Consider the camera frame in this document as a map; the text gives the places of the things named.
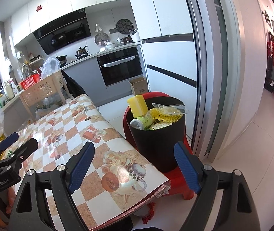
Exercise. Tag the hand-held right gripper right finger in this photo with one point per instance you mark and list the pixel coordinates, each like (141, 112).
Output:
(186, 166)

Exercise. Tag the bluish clear plastic bag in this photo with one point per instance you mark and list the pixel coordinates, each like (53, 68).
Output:
(50, 67)

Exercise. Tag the black built-in oven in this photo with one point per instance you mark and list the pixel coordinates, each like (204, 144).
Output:
(122, 69)

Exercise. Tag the yellow sponge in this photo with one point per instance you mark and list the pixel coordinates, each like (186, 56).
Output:
(138, 105)

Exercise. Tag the yellow foam fruit net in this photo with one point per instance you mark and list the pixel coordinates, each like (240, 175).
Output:
(166, 118)

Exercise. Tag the round black moulded pan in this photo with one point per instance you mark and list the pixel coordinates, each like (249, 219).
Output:
(124, 26)

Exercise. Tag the red paper-cut decal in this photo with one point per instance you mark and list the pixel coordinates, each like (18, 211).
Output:
(39, 7)

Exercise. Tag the red plastic stool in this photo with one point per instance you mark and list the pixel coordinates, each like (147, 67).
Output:
(175, 185)

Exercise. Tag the grey kitchen counter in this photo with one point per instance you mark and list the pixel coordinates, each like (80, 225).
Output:
(88, 77)

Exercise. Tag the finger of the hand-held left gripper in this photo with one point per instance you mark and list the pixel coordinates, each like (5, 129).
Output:
(9, 139)
(28, 146)

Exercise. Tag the round grey steamer rack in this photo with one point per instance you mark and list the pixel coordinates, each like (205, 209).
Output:
(101, 39)

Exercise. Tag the white bowl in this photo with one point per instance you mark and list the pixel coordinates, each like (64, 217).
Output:
(110, 45)

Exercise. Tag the black range hood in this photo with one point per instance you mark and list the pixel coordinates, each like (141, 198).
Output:
(62, 36)

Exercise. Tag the white wall cabinets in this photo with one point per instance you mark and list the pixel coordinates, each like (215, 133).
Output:
(55, 2)

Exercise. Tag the sliding glass door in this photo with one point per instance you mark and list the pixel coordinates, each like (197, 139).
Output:
(214, 53)

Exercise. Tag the white refrigerator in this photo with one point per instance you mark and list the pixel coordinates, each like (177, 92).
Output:
(170, 65)

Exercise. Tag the light green plastic bottle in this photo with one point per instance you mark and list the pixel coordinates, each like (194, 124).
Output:
(144, 121)

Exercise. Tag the clear plastic wrapper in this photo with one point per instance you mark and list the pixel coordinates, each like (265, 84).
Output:
(173, 109)

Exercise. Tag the red plastic basket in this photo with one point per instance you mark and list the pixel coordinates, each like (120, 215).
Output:
(29, 81)

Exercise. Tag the white rice cooker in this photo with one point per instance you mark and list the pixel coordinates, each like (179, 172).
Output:
(136, 36)

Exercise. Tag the beige plastic chair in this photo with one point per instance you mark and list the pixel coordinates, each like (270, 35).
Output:
(43, 86)

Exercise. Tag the black trash bin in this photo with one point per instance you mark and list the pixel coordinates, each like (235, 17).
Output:
(156, 144)

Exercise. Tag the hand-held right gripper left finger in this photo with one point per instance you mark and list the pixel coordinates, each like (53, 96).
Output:
(81, 166)

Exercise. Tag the small cardboard box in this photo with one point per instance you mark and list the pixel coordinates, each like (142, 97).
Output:
(139, 86)

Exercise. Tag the white spray bottle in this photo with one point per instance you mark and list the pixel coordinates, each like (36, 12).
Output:
(15, 90)

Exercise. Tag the steel pot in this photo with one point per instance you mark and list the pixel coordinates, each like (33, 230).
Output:
(128, 39)

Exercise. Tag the black jacket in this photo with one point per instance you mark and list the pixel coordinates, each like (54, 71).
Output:
(73, 86)

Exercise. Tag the black cooking pot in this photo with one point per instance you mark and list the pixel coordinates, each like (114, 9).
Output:
(81, 52)

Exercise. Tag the crumpled clear plastic bag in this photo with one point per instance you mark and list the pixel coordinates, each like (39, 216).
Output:
(52, 103)

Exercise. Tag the dark wall decoration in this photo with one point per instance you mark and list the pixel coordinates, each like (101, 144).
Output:
(267, 19)

